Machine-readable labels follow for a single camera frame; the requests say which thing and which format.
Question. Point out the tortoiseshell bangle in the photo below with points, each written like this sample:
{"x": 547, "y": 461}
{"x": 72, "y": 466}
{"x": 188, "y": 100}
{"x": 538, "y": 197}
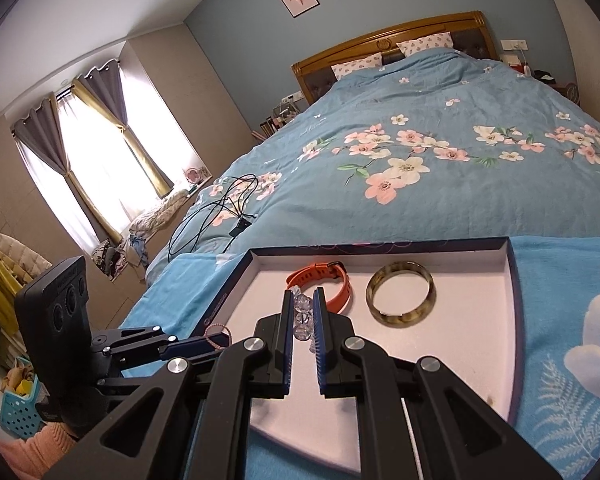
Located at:
{"x": 401, "y": 294}

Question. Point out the pink sleeved left forearm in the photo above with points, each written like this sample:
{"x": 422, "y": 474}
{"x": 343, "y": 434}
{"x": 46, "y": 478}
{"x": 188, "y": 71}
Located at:
{"x": 30, "y": 459}

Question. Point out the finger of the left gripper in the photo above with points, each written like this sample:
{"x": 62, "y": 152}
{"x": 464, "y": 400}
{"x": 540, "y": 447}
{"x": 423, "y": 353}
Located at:
{"x": 192, "y": 347}

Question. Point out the right window curtain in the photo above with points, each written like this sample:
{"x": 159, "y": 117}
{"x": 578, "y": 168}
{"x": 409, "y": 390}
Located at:
{"x": 101, "y": 89}

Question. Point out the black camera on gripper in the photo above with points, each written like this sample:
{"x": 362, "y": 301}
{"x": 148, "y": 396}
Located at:
{"x": 53, "y": 322}

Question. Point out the right patterned pillow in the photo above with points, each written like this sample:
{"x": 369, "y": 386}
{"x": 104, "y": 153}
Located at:
{"x": 437, "y": 40}

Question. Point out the left patterned pillow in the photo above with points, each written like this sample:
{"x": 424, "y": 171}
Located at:
{"x": 344, "y": 69}

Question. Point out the orange smart watch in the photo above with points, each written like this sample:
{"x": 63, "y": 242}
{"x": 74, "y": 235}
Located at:
{"x": 332, "y": 276}

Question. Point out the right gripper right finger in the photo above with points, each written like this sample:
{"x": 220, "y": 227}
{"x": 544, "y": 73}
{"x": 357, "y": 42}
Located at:
{"x": 416, "y": 420}

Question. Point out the blue floral duvet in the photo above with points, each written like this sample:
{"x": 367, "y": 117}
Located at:
{"x": 438, "y": 146}

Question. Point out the dark blue shallow box tray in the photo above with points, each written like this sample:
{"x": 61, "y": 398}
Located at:
{"x": 474, "y": 327}

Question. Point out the wall power outlet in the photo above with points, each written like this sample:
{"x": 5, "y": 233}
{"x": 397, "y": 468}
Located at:
{"x": 514, "y": 45}

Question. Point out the wooden headboard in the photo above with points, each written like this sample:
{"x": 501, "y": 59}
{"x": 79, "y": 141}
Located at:
{"x": 469, "y": 32}

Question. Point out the teal plastic basket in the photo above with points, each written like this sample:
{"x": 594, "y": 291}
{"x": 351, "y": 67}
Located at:
{"x": 18, "y": 415}

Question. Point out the bright blue floral blanket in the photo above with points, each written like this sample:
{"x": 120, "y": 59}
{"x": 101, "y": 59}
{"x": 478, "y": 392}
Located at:
{"x": 559, "y": 413}

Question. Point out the pink desk fan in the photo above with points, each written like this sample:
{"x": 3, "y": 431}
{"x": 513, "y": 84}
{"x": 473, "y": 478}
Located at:
{"x": 195, "y": 175}

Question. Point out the window curtain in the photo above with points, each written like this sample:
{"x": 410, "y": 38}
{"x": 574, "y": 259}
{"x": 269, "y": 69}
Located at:
{"x": 101, "y": 89}
{"x": 42, "y": 148}

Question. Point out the left window curtain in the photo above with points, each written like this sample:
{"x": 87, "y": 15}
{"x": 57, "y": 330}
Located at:
{"x": 42, "y": 148}

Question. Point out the clothes pile on windowsill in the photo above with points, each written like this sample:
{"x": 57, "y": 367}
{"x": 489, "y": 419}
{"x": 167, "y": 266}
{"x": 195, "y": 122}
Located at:
{"x": 111, "y": 258}

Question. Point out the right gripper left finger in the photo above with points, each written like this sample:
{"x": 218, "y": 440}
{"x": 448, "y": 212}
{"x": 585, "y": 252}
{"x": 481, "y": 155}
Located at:
{"x": 189, "y": 420}

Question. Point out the patterned pillow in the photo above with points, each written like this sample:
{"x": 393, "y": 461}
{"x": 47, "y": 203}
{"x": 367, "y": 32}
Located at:
{"x": 344, "y": 69}
{"x": 437, "y": 40}

